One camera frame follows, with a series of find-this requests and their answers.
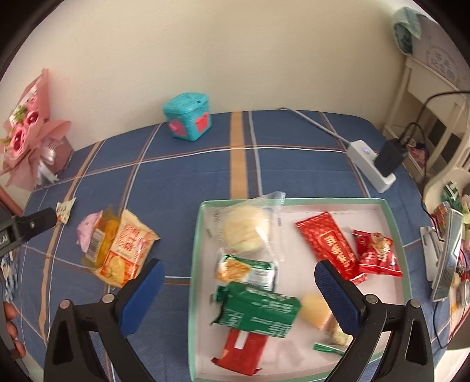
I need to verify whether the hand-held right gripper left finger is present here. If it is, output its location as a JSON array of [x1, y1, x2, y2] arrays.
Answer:
[[44, 258, 166, 382]]

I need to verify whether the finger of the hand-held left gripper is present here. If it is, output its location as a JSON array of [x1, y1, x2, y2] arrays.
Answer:
[[11, 207, 58, 239]]

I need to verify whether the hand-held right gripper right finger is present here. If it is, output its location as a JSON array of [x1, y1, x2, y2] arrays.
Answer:
[[314, 259, 436, 382]]

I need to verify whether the yellow cake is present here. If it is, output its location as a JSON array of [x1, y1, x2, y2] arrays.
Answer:
[[299, 294, 333, 329]]

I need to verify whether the cream cake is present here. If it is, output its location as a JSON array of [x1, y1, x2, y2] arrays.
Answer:
[[325, 319, 353, 346]]

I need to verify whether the small green wrapper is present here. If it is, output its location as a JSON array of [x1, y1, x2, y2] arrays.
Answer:
[[313, 342, 346, 356]]

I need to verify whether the long red patterned packet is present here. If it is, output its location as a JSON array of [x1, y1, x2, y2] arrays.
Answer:
[[296, 212, 368, 286]]

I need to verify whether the white tray with green rim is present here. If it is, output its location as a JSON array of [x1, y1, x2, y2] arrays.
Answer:
[[188, 197, 412, 381]]

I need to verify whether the large green snack packet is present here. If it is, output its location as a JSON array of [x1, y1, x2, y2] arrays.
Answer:
[[209, 281, 302, 339]]

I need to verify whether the green white noodle-print packet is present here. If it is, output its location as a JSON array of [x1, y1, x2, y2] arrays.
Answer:
[[215, 248, 280, 291]]

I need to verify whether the red packet with white label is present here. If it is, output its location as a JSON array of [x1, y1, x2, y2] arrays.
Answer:
[[211, 328, 268, 376]]

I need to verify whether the person's left hand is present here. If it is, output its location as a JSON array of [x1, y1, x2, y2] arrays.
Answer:
[[0, 301, 27, 362]]

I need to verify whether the small white candy packet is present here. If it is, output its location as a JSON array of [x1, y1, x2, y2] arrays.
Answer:
[[55, 197, 76, 224]]

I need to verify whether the blue white patterned packet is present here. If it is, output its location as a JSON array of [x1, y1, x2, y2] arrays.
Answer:
[[0, 253, 19, 302]]

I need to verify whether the yellow cracker packet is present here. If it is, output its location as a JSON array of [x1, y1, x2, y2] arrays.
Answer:
[[93, 209, 161, 288]]

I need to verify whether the pink snack packet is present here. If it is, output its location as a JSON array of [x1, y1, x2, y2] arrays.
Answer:
[[76, 210, 104, 254]]

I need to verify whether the small red snack packet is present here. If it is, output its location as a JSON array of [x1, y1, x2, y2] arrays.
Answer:
[[352, 228, 403, 279]]

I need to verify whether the orange transparent snack packet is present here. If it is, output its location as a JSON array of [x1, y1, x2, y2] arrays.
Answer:
[[81, 207, 122, 269]]

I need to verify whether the pink flower bouquet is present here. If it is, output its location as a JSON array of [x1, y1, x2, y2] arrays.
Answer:
[[0, 68, 74, 191]]

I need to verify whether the white phone stand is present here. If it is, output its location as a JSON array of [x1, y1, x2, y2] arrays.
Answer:
[[419, 226, 443, 283]]

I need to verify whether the clear-wrapped round bread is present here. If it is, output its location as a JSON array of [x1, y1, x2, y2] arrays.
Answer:
[[216, 191, 287, 262]]

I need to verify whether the smartphone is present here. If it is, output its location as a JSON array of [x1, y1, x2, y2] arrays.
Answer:
[[430, 209, 464, 302]]

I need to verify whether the blue plaid bed sheet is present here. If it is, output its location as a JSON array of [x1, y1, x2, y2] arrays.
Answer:
[[0, 109, 456, 382]]

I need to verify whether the pile of colourful knickknacks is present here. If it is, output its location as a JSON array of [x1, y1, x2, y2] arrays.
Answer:
[[450, 195, 470, 342]]

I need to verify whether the red patterned box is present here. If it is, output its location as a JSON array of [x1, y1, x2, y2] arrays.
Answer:
[[432, 206, 452, 230]]

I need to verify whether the white power strip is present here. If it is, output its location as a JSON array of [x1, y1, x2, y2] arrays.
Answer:
[[347, 140, 397, 194]]

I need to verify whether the black charger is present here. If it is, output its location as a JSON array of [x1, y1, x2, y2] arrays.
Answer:
[[375, 138, 409, 177]]

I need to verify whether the green printed packet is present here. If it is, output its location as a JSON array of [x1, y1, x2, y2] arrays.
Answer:
[[442, 182, 463, 202]]

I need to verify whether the floral patterned cloth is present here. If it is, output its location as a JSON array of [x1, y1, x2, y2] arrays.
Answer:
[[407, 145, 430, 173]]

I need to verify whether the teal tin box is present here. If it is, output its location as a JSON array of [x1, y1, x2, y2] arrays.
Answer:
[[162, 93, 213, 142]]

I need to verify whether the cream wooden furniture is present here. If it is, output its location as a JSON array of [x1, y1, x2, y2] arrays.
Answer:
[[382, 55, 470, 221]]

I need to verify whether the white printed board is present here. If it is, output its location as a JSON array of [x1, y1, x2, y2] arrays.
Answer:
[[411, 15, 470, 92]]

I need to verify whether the green white cloth item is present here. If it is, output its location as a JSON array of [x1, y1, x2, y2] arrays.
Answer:
[[393, 7, 423, 56]]

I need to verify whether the white power cable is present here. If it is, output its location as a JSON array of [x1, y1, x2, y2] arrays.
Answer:
[[277, 107, 353, 145]]

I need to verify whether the black cable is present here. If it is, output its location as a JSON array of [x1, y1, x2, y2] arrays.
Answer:
[[402, 91, 470, 148], [398, 123, 447, 349]]

